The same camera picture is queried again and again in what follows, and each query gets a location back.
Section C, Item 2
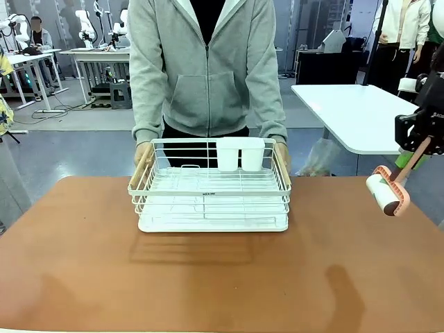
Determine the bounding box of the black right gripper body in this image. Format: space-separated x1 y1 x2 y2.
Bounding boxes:
413 70 444 156

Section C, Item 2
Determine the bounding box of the pink lint roller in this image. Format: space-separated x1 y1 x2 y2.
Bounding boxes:
366 137 411 219

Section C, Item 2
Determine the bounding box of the white wire dish rack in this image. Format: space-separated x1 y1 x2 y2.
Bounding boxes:
127 137 293 223

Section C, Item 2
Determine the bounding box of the person's left forearm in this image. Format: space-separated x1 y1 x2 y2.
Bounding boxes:
248 34 289 146

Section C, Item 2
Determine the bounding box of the person's right forearm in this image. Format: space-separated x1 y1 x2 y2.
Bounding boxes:
127 20 167 146

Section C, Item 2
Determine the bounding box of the person's left hand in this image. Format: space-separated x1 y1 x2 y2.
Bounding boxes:
275 141 292 171

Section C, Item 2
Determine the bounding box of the person's right hand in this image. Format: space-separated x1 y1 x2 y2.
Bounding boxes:
134 142 155 171

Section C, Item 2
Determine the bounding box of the white rounded table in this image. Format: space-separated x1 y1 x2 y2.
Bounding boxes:
291 84 421 156

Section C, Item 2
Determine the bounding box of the person in green shirt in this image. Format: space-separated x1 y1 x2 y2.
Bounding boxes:
411 26 444 79

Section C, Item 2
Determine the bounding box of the person in white jacket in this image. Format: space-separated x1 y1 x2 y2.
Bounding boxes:
372 0 432 95

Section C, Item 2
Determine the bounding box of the black tripod pole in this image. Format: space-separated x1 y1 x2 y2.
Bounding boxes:
361 0 390 86

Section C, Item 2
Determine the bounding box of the clear plastic bag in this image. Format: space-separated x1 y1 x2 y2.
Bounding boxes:
296 136 345 178

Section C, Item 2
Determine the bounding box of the black cabinet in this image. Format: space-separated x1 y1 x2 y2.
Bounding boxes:
296 49 371 86

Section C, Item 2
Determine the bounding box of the white house-shaped object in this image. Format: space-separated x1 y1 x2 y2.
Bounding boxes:
316 28 348 54

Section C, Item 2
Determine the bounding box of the white plastic utensil holder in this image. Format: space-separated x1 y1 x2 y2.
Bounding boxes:
215 137 266 173

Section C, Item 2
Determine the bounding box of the person in grey hoodie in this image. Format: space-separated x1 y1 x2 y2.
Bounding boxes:
127 0 289 169

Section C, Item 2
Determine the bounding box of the white drain tray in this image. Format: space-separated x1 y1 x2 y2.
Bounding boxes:
137 212 290 234

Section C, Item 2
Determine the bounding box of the grey step stool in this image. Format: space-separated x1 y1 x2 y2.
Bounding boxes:
109 79 133 110

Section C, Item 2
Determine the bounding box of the white workbench with shelf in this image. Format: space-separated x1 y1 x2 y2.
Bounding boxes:
59 47 132 105

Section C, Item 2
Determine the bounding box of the seated person in grey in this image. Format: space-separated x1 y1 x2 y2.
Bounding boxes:
27 15 54 50

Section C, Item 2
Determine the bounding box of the white desk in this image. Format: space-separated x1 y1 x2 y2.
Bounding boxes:
6 49 69 112

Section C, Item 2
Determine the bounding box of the yellow patterned cloth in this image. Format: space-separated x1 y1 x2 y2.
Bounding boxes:
0 45 15 137

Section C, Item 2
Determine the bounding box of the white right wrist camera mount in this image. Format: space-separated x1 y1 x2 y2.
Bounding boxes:
398 77 423 94

